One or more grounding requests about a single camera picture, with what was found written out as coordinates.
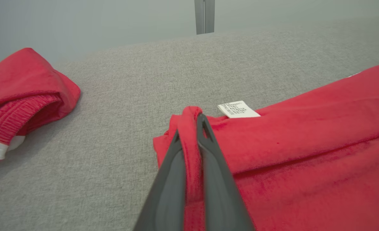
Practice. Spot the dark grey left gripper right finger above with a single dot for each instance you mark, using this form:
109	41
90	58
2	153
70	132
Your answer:
219	195

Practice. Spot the grey partition post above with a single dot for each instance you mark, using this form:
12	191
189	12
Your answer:
204	16

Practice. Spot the red fleece garment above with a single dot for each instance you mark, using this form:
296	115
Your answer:
305	160

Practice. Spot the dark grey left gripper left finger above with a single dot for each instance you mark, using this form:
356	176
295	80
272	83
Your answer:
168	195

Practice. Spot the grey fabric sofa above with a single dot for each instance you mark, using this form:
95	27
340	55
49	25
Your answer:
112	112

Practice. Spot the red shorts with white stripes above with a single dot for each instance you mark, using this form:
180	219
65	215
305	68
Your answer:
22	86

